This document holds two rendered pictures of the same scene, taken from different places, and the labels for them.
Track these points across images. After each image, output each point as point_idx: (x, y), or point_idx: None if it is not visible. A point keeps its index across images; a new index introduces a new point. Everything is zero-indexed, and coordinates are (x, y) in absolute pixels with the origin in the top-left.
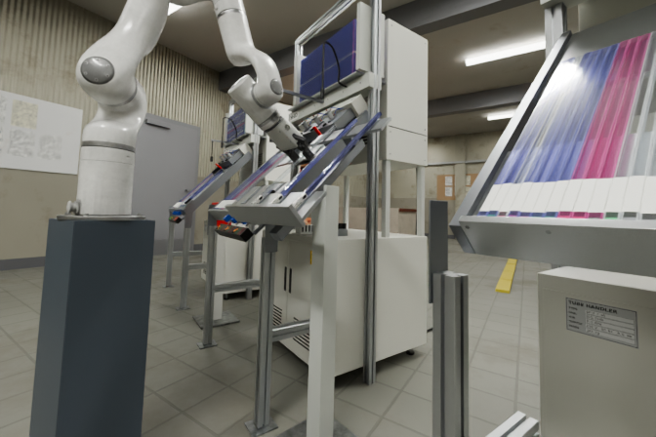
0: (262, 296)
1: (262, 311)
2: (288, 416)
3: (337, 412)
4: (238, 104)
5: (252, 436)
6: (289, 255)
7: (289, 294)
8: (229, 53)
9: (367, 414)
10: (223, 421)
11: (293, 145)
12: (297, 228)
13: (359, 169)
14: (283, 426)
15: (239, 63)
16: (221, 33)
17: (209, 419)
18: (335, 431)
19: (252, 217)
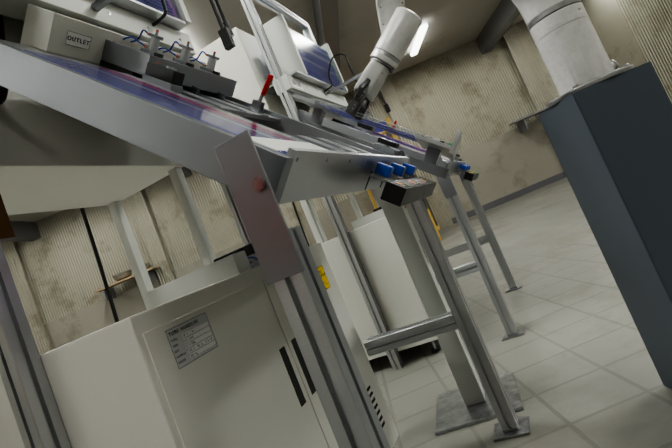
0: (449, 263)
1: (457, 281)
2: (473, 437)
3: (422, 434)
4: (413, 33)
5: (528, 417)
6: (277, 313)
7: (314, 396)
8: None
9: (400, 428)
10: (556, 441)
11: (374, 98)
12: (240, 260)
13: (57, 187)
14: (489, 426)
15: None
16: None
17: (574, 446)
18: (449, 410)
19: (456, 149)
